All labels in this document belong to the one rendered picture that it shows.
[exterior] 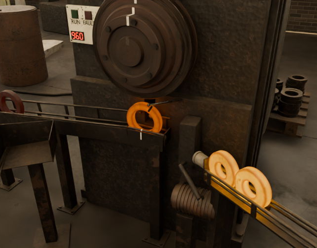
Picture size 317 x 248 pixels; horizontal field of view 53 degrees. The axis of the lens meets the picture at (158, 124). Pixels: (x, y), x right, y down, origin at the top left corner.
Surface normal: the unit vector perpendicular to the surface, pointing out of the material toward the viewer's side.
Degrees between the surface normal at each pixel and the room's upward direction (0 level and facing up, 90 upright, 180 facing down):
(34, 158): 5
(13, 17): 90
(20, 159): 5
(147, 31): 90
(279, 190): 0
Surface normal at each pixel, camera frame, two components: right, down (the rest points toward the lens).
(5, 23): 0.12, 0.47
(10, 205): 0.00, -0.88
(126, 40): -0.41, 0.43
